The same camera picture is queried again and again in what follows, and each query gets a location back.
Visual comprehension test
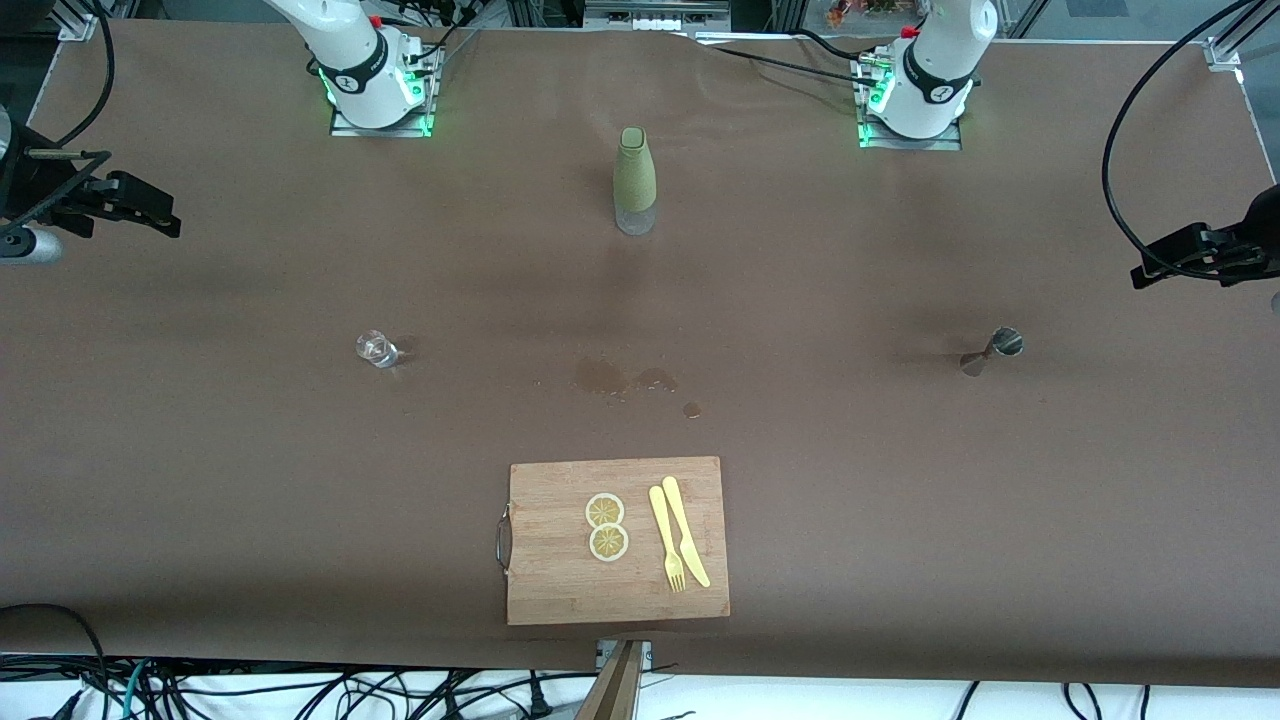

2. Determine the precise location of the steel double jigger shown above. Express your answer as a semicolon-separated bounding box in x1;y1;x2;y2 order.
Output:
960;327;1025;378

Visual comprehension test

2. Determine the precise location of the brown table cover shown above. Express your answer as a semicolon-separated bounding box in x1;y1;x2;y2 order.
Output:
0;18;1280;691

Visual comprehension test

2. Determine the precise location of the wet liquid spill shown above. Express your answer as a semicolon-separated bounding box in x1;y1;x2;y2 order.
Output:
575;358;704;419

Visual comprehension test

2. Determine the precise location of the green sleeved glass bottle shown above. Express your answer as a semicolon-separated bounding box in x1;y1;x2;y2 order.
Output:
612;126;658;237

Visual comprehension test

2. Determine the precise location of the wooden cutting board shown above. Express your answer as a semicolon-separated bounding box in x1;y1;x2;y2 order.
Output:
505;456;731;627

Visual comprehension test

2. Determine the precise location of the yellow plastic knife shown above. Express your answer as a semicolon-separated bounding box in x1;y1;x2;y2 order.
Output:
661;476;712;589

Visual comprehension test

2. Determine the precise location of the yellow plastic fork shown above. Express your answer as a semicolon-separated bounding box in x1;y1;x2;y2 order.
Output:
648;485;688;593

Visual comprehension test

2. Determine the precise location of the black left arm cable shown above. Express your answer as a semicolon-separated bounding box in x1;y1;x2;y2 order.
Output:
1101;0;1280;283

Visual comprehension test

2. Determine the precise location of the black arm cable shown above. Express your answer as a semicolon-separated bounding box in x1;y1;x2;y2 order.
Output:
40;0;117;166
1101;0;1280;283

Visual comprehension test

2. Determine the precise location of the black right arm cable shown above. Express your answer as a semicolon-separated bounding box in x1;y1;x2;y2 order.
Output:
40;0;117;166

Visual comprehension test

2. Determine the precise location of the aluminium frame corner bracket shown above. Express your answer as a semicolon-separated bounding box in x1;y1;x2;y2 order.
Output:
1205;0;1280;73
55;0;101;43

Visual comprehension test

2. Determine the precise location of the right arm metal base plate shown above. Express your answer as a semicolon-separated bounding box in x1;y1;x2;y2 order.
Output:
330;45;442;139

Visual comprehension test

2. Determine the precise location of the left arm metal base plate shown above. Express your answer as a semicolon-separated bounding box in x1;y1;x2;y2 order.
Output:
855;55;966;152

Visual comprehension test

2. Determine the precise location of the black base cable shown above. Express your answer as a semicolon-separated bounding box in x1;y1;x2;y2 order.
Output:
795;28;881;63
395;0;481;63
690;40;881;89

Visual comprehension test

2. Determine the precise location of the teal floor cable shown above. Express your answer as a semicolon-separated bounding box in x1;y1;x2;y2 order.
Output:
120;660;151;720

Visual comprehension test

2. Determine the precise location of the grey metal frame box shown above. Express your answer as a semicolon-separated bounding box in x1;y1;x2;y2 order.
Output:
583;0;733;33

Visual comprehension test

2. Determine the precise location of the wooden camera stand post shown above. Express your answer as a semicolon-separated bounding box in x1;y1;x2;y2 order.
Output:
575;640;656;720

